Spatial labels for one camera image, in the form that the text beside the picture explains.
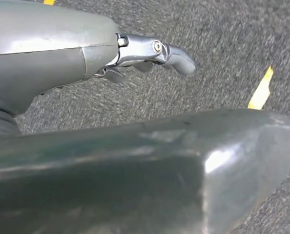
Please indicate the yellow floor tape rectangle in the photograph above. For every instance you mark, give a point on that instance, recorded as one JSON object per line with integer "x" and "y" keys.
{"x": 261, "y": 90}

